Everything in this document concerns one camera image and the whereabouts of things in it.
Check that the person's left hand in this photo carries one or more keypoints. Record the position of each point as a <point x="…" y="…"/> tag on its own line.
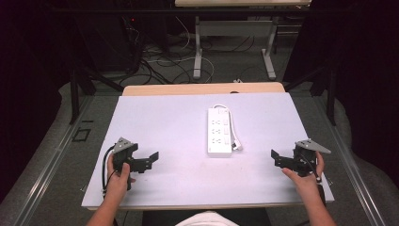
<point x="118" y="183"/>

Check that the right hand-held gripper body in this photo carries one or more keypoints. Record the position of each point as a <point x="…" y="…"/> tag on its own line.
<point x="306" y="155"/>

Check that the white power strip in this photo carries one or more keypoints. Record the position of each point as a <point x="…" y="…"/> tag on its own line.
<point x="218" y="132"/>

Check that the white table mat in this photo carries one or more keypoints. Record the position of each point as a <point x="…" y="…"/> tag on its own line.
<point x="175" y="150"/>

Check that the black metal stand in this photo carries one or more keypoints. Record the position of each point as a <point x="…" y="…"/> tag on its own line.
<point x="81" y="84"/>
<point x="326" y="88"/>

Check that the dark computer tower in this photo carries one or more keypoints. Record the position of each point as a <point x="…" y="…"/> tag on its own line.
<point x="103" y="40"/>

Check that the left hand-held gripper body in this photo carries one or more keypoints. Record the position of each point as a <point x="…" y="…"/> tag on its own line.
<point x="123" y="150"/>

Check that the person's right hand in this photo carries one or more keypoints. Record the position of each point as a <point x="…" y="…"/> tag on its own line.
<point x="306" y="185"/>

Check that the person's white clothing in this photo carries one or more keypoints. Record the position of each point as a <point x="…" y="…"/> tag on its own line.
<point x="207" y="219"/>

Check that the white desk with metal legs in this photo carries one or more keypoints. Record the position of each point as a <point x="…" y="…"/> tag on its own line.
<point x="235" y="28"/>

